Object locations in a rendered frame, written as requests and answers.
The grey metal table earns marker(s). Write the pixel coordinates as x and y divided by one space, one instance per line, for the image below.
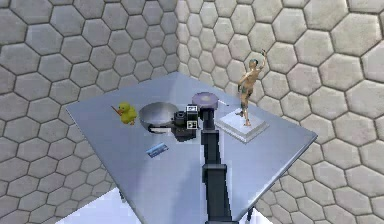
133 173

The silver metal bowl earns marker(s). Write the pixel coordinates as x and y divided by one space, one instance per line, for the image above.
158 113

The yellow rubber duck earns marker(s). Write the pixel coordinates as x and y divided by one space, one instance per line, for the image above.
128 113

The thin grey stick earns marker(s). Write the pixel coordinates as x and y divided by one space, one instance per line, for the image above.
224 103

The purple round disc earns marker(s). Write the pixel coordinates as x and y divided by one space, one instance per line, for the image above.
204 99

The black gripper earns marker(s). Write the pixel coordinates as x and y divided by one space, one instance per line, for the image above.
180 119

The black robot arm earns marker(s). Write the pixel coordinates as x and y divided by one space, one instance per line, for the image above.
216 186

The bronze figure on white base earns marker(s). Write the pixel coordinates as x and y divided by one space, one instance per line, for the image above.
247 90

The blue card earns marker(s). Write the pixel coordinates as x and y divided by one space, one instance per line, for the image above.
157 150

